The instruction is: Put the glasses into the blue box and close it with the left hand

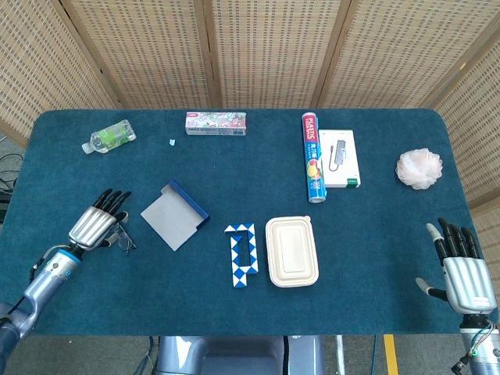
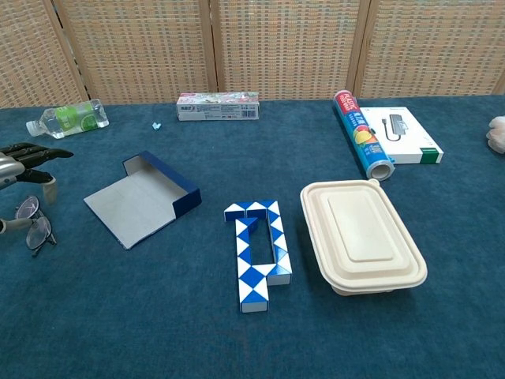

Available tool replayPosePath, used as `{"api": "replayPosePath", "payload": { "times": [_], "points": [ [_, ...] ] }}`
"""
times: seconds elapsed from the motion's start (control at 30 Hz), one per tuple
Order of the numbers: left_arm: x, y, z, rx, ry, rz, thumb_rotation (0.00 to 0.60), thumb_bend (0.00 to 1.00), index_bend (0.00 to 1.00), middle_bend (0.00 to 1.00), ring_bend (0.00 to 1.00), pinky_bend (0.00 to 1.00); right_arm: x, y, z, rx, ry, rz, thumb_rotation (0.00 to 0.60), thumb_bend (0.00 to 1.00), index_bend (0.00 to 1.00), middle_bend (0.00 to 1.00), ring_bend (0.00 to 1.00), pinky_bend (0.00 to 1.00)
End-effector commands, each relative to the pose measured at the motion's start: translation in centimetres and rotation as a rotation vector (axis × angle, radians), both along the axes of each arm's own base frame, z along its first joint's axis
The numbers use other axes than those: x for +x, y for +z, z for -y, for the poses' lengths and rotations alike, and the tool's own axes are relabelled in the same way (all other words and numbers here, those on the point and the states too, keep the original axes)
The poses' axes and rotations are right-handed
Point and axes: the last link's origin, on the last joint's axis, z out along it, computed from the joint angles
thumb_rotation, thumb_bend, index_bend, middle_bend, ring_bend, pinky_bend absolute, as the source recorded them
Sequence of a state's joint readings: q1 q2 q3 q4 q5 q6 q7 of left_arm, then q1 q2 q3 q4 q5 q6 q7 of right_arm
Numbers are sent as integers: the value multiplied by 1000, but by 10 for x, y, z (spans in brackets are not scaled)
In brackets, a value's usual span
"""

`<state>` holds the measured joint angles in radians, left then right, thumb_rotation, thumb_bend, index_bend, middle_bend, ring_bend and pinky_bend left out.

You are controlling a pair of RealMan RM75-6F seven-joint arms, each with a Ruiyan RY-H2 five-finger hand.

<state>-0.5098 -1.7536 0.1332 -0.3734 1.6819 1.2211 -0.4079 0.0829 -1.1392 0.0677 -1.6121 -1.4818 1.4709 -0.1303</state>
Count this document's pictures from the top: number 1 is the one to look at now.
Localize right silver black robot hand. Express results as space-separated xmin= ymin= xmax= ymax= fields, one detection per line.
xmin=415 ymin=217 xmax=498 ymax=316

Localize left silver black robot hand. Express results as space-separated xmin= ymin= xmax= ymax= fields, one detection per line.
xmin=68 ymin=188 xmax=132 ymax=251

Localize black eyeglasses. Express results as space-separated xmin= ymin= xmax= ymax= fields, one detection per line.
xmin=111 ymin=220 xmax=138 ymax=256

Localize blue glasses case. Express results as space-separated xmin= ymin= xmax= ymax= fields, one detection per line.
xmin=140 ymin=180 xmax=211 ymax=252

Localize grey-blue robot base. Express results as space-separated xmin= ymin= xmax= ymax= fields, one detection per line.
xmin=155 ymin=334 xmax=325 ymax=375

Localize clear green-label water bottle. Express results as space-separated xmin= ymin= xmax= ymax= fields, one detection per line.
xmin=81 ymin=119 xmax=138 ymax=155

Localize yellow floor tape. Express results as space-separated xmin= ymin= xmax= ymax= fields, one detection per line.
xmin=383 ymin=334 xmax=400 ymax=375

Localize pink mesh bath pouf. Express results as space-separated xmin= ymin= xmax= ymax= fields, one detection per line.
xmin=395 ymin=148 xmax=444 ymax=191

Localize white floral toothpaste box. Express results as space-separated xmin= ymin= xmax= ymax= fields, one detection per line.
xmin=184 ymin=111 xmax=248 ymax=137

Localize blue white snake puzzle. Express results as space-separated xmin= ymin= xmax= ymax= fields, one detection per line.
xmin=223 ymin=223 xmax=259 ymax=288

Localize teal table cloth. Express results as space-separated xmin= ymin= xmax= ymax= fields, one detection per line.
xmin=0 ymin=108 xmax=500 ymax=337

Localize white USB hub box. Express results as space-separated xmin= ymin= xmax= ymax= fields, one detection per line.
xmin=318 ymin=129 xmax=362 ymax=189

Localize beige lidded food container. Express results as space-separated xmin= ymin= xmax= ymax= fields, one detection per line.
xmin=265 ymin=215 xmax=320 ymax=289

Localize blue plastic wrap roll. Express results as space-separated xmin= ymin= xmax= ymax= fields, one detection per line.
xmin=301 ymin=112 xmax=328 ymax=204

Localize woven bamboo folding screen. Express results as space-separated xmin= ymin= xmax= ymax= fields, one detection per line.
xmin=0 ymin=0 xmax=500 ymax=239

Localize black floor cables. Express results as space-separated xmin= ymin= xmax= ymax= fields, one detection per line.
xmin=0 ymin=152 xmax=25 ymax=204

